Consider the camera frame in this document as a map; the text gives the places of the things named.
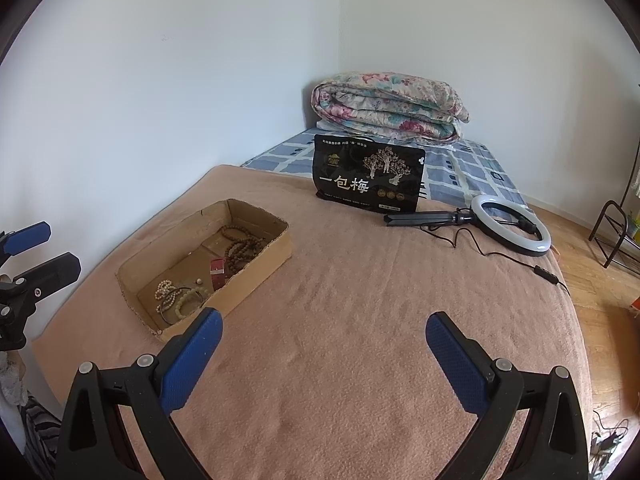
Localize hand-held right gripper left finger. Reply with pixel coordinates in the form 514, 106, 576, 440
52, 307, 224, 480

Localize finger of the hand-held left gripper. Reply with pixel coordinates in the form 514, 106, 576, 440
0, 221, 52, 263
0, 253, 82, 351

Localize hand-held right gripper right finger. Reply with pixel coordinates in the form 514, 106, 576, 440
425, 311, 593, 480

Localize blue bangle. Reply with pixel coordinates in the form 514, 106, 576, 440
161, 286, 207, 326

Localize cardboard box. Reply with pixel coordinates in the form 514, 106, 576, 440
116, 198, 292, 343

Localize white lace cloth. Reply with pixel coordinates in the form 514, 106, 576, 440
0, 352, 28, 406

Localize pink blanket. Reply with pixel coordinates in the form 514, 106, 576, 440
31, 164, 586, 480

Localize striped cloth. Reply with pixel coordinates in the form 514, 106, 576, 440
20, 395, 63, 480

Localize black metal rack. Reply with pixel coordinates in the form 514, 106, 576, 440
589, 200, 640, 268

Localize black printed bag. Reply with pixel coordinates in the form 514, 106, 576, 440
312, 134, 427, 213

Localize blue patterned bed sheet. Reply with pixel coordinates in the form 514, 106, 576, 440
240, 127, 526, 208

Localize floral folded quilt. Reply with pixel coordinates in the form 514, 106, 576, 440
310, 71, 471, 145

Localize white pearl bracelet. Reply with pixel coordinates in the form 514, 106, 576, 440
155, 280, 177, 313

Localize black ring light cable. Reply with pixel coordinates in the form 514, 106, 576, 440
420, 222, 571, 293

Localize brown bead necklace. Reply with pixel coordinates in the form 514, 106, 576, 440
218, 226, 268, 276

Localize white ring light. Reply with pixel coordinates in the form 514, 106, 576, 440
470, 194, 552, 253

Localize tangled black cables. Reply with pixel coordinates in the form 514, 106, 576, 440
590, 410, 633, 466

